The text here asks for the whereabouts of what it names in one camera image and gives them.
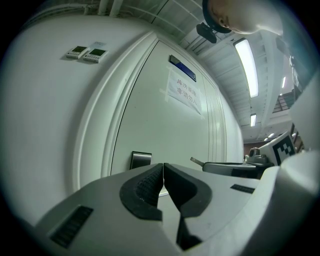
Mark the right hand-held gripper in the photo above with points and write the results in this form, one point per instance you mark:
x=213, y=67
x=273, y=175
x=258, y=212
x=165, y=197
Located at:
x=271, y=150

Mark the white door frame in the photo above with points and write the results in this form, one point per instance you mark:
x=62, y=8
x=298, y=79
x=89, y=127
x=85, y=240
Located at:
x=100, y=125

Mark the taped white paper sign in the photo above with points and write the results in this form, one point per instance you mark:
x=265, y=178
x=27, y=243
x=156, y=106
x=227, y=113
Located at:
x=183, y=93

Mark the person's head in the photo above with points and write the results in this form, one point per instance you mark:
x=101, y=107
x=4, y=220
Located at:
x=245, y=17

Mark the black head-mounted camera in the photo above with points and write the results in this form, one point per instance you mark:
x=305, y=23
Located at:
x=206, y=31

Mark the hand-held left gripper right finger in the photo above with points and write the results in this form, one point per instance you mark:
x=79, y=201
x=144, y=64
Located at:
x=225, y=205

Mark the white wall thermostat panel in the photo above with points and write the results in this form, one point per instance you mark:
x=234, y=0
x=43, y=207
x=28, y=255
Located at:
x=76, y=52
x=95, y=55

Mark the blue door plate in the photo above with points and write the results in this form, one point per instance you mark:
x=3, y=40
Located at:
x=183, y=68

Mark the person's right forearm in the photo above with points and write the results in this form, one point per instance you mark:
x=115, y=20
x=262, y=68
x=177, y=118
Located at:
x=295, y=190

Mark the small white wall label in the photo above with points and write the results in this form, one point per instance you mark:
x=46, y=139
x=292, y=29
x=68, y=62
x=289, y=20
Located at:
x=97, y=45

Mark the silver metal key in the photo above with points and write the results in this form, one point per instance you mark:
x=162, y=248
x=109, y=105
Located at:
x=196, y=161

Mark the long ceiling light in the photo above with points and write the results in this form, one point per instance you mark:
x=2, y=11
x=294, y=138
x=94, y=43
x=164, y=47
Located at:
x=247, y=67

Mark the white ceiling pipe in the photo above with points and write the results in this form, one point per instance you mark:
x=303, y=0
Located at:
x=117, y=7
x=102, y=7

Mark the white door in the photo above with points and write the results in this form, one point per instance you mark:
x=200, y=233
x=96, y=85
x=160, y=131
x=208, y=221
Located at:
x=155, y=130

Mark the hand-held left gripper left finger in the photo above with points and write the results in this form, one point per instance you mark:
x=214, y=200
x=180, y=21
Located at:
x=105, y=220

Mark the short ceiling light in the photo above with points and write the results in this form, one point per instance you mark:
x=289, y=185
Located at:
x=283, y=82
x=253, y=120

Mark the silver door lock plate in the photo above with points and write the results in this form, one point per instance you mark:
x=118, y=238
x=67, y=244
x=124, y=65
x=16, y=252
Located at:
x=141, y=160

